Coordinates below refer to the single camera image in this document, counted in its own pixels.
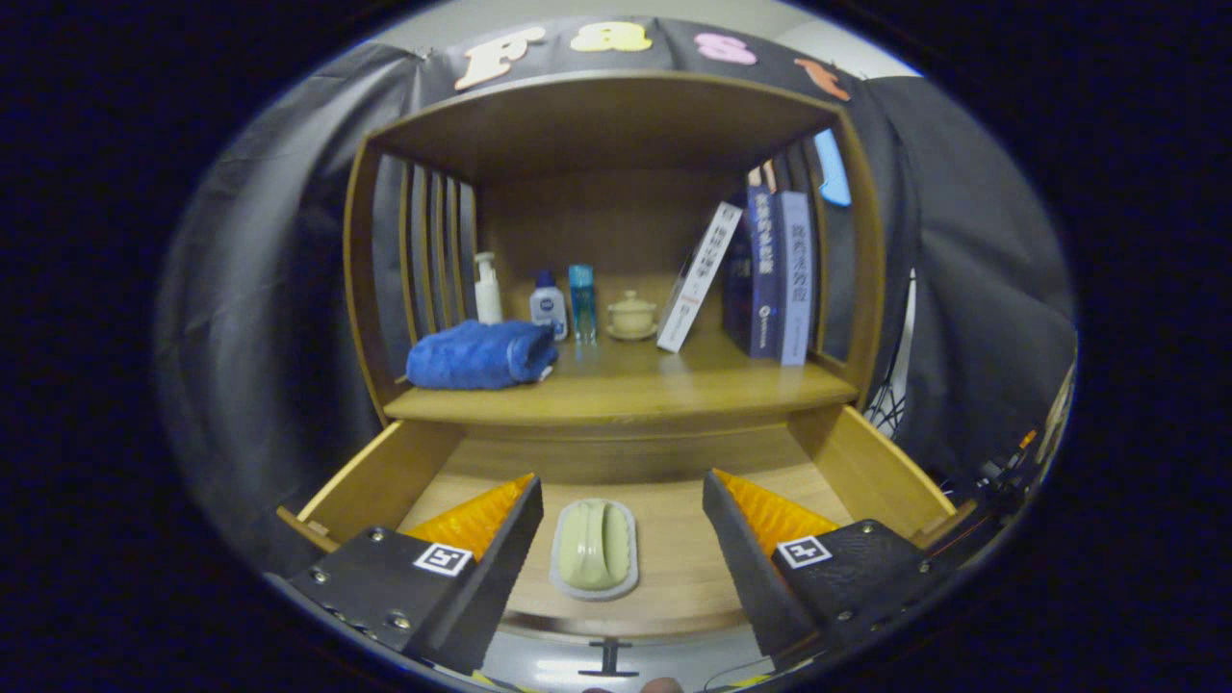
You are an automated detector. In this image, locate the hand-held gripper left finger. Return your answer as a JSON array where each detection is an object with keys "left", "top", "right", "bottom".
[{"left": 265, "top": 472, "right": 545, "bottom": 677}]

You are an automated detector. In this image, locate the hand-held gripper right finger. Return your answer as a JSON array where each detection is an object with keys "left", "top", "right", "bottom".
[{"left": 701, "top": 469, "right": 963, "bottom": 672}]

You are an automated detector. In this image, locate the wooden drawer with black knob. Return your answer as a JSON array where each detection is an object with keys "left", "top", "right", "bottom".
[{"left": 277, "top": 404, "right": 978, "bottom": 678}]

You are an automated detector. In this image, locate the wooden countertop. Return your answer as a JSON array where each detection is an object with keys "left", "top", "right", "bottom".
[{"left": 385, "top": 332, "right": 860, "bottom": 427}]

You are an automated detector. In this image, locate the wooden cabinet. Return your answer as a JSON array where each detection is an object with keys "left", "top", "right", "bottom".
[{"left": 342, "top": 69, "right": 886, "bottom": 487}]

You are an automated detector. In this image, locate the blue towel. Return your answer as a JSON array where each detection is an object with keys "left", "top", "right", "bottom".
[{"left": 405, "top": 320, "right": 560, "bottom": 391}]

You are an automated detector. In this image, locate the black floor equipment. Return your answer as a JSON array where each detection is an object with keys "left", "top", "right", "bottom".
[{"left": 972, "top": 428, "right": 1045, "bottom": 506}]

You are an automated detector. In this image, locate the beige lidded teacup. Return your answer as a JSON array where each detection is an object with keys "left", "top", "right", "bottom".
[{"left": 605, "top": 290, "right": 659, "bottom": 341}]

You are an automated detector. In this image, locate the white bottle with blue cap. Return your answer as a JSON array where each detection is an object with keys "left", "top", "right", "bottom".
[{"left": 528, "top": 269, "right": 570, "bottom": 342}]

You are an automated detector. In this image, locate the white pump bottle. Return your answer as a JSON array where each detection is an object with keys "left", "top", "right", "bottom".
[{"left": 473, "top": 252, "right": 504, "bottom": 325}]

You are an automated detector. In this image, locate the dark blue book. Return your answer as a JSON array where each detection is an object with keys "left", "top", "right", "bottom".
[{"left": 722, "top": 185, "right": 783, "bottom": 361}]

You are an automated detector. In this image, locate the light purple book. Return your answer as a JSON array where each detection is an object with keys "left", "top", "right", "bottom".
[{"left": 776, "top": 191, "right": 815, "bottom": 367}]

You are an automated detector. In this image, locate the white book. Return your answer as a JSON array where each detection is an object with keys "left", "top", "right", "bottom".
[{"left": 655, "top": 201, "right": 744, "bottom": 354}]

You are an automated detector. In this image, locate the teal bottle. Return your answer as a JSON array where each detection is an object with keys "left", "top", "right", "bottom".
[{"left": 568, "top": 265, "right": 598, "bottom": 346}]

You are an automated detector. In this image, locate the black backdrop cloth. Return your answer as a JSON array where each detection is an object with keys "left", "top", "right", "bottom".
[{"left": 154, "top": 14, "right": 1077, "bottom": 578}]

